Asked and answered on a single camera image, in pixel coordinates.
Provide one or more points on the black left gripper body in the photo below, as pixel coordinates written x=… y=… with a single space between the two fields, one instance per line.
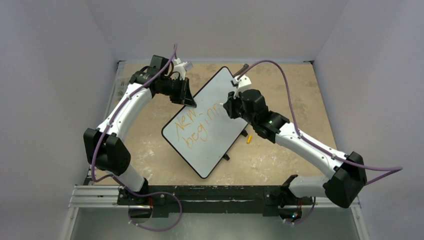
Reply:
x=176 y=90

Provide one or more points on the white whiteboard black frame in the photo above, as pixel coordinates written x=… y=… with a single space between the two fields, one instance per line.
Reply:
x=203 y=135

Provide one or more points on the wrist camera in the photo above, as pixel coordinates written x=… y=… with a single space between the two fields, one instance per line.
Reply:
x=242 y=83
x=180 y=68

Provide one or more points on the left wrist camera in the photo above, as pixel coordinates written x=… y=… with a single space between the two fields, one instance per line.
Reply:
x=180 y=68

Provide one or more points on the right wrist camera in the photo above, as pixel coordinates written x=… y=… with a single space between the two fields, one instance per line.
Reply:
x=242 y=83

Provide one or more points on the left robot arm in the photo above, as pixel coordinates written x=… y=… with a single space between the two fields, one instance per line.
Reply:
x=104 y=145

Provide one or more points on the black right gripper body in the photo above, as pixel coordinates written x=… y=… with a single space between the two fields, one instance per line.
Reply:
x=234 y=108

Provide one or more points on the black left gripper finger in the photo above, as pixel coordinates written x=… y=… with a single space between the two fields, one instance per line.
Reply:
x=187 y=101
x=187 y=91

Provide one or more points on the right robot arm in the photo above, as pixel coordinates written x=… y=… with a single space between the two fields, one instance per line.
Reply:
x=344 y=174

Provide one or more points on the yellow marker cap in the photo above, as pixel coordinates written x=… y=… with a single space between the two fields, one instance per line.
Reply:
x=249 y=139

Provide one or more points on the black metal crank handle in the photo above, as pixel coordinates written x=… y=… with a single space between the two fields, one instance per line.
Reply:
x=240 y=71

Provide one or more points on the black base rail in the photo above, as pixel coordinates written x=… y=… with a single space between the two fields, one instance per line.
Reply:
x=267 y=200

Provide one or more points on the clear plastic screw box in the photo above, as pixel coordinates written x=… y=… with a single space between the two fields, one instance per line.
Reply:
x=121 y=85

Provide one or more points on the aluminium frame rail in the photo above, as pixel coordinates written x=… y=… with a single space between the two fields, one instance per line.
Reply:
x=106 y=196

